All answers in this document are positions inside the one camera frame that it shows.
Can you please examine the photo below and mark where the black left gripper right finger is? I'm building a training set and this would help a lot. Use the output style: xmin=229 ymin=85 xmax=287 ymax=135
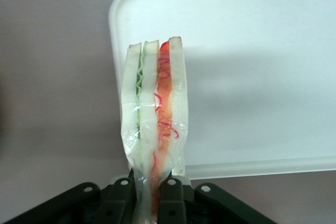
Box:
xmin=156 ymin=172 xmax=187 ymax=224

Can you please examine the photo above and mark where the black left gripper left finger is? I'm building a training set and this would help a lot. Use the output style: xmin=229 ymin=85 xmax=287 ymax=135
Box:
xmin=99 ymin=168 xmax=138 ymax=224

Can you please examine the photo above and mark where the triangular sandwich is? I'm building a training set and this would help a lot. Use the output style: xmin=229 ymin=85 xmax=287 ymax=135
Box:
xmin=119 ymin=36 xmax=190 ymax=224

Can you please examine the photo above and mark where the cream rectangular tray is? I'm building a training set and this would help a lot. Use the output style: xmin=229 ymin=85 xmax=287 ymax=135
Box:
xmin=108 ymin=0 xmax=336 ymax=180

